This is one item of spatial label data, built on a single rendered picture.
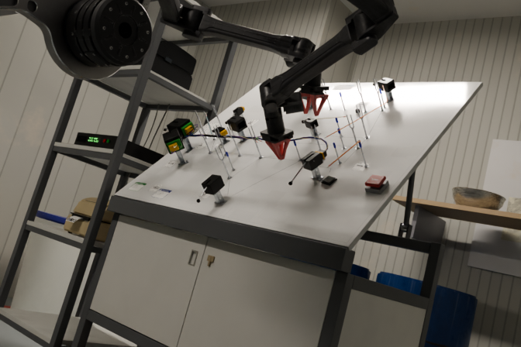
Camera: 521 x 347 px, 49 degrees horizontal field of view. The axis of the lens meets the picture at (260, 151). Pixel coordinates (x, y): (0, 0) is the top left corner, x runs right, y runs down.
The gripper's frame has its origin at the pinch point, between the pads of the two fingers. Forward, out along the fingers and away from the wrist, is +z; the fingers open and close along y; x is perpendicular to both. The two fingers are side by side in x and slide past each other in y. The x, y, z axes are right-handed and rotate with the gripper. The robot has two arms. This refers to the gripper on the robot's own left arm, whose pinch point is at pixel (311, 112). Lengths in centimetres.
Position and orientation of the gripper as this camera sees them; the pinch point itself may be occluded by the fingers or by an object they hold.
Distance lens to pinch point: 194.8
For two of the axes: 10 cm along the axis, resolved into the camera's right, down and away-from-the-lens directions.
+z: -0.3, 9.8, 2.1
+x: -8.0, 1.0, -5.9
